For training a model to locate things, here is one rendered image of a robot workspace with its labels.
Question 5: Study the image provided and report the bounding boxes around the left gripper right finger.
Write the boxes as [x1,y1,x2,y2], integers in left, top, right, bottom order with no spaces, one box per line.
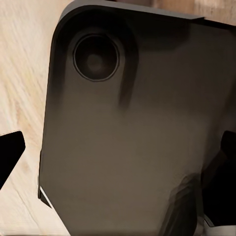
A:
[220,130,236,170]

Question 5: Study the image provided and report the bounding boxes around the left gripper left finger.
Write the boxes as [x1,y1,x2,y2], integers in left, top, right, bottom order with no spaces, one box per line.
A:
[0,131,26,190]

